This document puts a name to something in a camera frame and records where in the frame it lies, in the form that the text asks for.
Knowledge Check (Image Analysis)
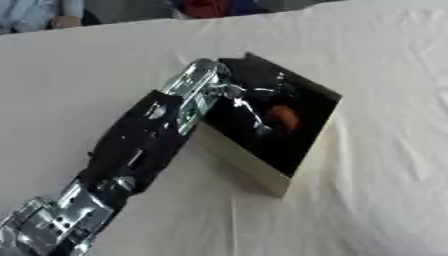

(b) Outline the tan box with black inside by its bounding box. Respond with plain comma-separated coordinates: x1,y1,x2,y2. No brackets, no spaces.
190,51,345,198

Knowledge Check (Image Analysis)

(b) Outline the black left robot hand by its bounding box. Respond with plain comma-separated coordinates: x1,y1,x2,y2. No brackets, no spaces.
213,57,305,138

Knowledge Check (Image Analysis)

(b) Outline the brown round object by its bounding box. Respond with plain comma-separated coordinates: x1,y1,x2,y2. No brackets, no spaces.
264,105,303,134

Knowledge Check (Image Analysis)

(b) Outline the person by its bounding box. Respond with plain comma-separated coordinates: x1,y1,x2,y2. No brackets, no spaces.
0,0,102,35
169,0,277,20

